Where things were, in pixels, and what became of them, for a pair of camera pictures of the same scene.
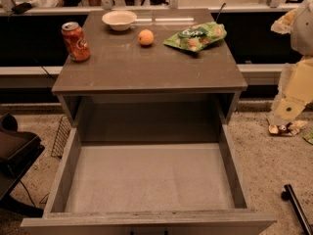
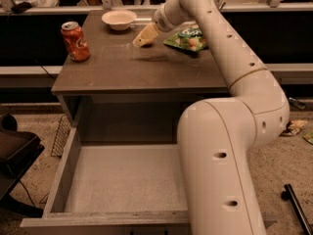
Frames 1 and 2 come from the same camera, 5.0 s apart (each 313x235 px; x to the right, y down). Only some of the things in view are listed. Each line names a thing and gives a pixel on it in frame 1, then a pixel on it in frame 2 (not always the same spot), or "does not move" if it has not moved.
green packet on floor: (309, 137) does not move
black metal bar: (289, 195) does not move
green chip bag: (198, 35) does not move
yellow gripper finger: (295, 90) → (150, 31)
